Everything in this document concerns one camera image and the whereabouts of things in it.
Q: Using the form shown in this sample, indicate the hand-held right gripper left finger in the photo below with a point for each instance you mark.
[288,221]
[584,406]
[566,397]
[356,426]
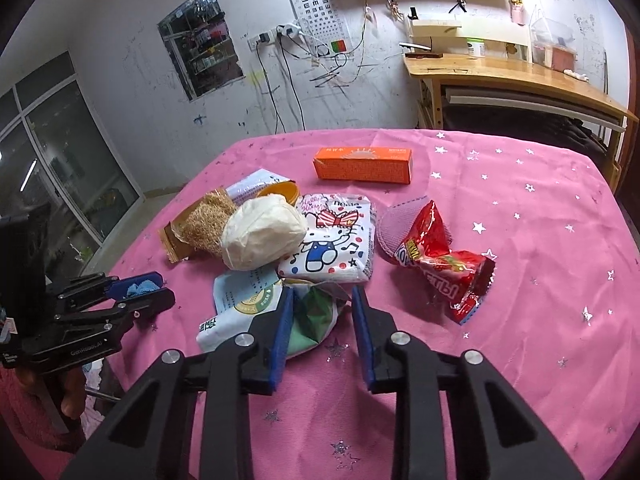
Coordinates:
[279,345]

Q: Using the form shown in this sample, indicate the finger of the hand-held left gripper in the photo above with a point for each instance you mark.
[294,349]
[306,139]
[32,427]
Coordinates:
[132,281]
[152,302]

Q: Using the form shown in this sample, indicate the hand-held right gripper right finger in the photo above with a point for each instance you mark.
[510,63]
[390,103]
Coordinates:
[362,345]

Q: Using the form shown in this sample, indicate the green and white packet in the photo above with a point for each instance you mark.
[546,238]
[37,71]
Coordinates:
[310,322]

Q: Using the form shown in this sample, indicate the tan loofah sponge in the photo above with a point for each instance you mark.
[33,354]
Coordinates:
[207,222]

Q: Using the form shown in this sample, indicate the person's left hand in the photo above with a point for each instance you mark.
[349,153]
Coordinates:
[72,390]

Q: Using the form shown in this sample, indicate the white and blue packet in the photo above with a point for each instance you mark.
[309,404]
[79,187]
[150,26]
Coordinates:
[235,305]

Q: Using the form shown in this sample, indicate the glass sliding door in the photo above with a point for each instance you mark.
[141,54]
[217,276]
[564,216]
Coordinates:
[60,160]

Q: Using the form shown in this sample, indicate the cartoon cat printed packet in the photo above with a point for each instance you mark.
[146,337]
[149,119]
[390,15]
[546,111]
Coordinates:
[330,242]

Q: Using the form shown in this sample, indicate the white crumpled bag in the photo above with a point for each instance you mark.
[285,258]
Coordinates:
[262,235]

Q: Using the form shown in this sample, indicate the red snack bag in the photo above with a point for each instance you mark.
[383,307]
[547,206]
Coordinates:
[445,265]

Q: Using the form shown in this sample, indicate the purple knitted cloth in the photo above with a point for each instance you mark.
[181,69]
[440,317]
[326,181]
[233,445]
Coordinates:
[392,227]

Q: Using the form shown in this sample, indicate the white printed paper packet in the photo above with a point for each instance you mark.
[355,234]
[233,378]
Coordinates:
[247,185]

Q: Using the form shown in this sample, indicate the orange round lid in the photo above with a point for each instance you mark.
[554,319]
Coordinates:
[277,191]

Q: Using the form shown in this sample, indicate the orange cardboard box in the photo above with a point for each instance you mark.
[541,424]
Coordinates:
[362,165]

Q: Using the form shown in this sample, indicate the pink star-print tablecloth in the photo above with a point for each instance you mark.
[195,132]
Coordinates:
[525,260]

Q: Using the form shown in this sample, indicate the wooden desk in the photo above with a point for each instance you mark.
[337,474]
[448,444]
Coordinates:
[515,75]

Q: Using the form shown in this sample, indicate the white jar with green lid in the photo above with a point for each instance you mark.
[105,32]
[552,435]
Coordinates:
[476,48]

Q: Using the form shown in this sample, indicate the white desk shelf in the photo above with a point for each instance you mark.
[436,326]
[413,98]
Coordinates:
[465,30]

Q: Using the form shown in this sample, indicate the clear plastic container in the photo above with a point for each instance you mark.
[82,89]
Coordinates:
[552,40]

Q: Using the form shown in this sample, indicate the pink flower vase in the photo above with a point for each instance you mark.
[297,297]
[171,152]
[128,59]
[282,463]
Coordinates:
[517,10]

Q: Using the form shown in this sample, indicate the wall recess with shelves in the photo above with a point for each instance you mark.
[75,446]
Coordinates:
[202,42]

